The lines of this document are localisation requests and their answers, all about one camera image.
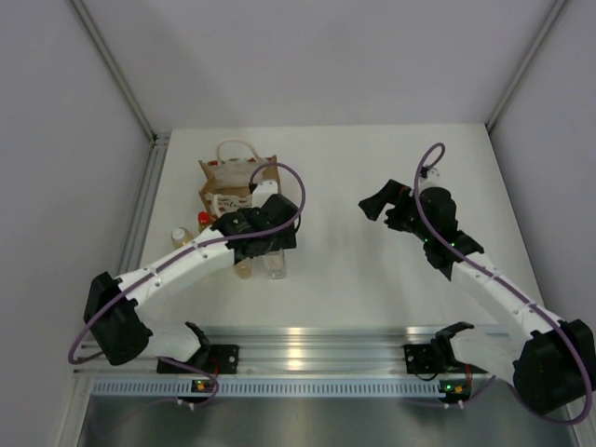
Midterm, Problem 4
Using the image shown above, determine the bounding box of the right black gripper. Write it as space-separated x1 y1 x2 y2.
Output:
359 180 434 243

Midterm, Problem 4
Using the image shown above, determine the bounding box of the burlap watermelon canvas bag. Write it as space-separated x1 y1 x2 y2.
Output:
198 138 280 220

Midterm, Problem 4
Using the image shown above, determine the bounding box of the red cap yellow bottle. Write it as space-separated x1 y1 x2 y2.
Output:
197 211 211 233

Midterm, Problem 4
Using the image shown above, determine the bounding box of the grey cap clear jar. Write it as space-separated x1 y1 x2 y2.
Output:
262 249 286 279

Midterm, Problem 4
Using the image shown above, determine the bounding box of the white cap amber bottle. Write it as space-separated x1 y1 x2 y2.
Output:
170 227 193 250
234 258 252 279

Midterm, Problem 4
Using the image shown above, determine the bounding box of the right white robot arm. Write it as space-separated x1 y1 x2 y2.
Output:
359 180 595 415

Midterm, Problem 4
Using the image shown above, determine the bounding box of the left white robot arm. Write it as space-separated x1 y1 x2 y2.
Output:
83 194 304 373

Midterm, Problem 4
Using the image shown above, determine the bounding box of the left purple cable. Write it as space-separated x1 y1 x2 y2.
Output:
67 162 308 411

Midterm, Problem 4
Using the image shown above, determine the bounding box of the left aluminium frame post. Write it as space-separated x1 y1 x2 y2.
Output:
69 0 157 141

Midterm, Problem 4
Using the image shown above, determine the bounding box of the aluminium frame post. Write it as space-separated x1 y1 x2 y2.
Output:
484 0 572 135
69 0 157 141

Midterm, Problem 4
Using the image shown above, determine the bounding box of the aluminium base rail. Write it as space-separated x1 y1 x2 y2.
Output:
72 324 582 376

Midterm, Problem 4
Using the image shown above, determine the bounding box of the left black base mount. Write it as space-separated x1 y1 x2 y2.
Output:
156 345 240 375

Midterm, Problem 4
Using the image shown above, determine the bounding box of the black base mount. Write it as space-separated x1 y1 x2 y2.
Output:
403 344 441 381
156 345 240 375

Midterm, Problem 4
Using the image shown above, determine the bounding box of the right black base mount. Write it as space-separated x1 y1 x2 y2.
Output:
403 344 441 381

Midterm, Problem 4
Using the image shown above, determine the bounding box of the white slotted cable duct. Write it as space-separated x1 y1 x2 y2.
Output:
91 378 468 399

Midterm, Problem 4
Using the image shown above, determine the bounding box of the right aluminium frame post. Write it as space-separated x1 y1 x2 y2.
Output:
484 0 572 135

